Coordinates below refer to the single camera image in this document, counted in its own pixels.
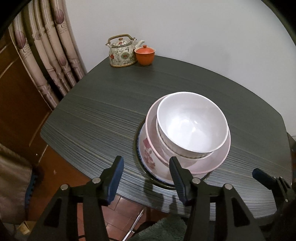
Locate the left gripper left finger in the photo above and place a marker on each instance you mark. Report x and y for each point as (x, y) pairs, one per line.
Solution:
(98, 192)

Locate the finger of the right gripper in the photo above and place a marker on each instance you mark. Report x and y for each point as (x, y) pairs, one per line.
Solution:
(270, 182)

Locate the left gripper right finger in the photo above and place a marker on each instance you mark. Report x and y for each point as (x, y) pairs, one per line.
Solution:
(195, 193)

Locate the large pink bowl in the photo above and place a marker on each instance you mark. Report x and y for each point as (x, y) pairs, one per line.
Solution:
(195, 166)

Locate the dark blue patterned plate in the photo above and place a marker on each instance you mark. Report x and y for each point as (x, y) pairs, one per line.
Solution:
(138, 148)

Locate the white plate pink flowers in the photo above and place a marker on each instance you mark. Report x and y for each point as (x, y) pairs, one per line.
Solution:
(152, 162)

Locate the white bowl blue pattern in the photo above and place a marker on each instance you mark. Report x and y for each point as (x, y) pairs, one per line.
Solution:
(191, 125)

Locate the grey fluffy cloth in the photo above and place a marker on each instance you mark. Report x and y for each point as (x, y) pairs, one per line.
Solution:
(168, 228)

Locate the brown wooden furniture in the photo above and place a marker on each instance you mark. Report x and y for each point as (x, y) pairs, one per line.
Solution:
(23, 109)

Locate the floral ceramic teapot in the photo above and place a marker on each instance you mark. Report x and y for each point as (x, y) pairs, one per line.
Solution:
(121, 50)

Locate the orange lidded cup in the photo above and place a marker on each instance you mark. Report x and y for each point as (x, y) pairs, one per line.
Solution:
(145, 55)

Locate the beige patterned curtain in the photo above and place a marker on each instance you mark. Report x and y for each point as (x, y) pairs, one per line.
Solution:
(42, 38)

